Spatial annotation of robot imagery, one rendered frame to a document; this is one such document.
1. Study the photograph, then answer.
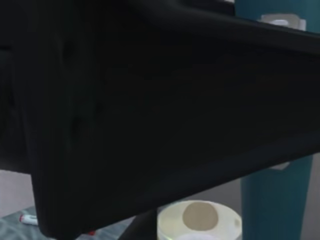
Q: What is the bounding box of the teal cylindrical bottle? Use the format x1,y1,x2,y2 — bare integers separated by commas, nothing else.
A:
234,0,314,240

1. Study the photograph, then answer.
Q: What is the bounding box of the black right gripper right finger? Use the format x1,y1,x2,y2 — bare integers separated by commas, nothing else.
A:
104,0,320,227

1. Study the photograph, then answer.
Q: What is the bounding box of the teal patterned cloth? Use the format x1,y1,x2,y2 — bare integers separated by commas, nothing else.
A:
0,206,137,240

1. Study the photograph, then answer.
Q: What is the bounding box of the cream tape roll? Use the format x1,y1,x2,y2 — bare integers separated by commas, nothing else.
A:
156,199,243,240

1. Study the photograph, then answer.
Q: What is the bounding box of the small white red tube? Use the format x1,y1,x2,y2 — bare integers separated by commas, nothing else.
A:
19,214,39,225

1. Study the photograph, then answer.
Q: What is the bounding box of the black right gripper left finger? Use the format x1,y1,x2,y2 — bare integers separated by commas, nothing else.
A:
119,208,159,240

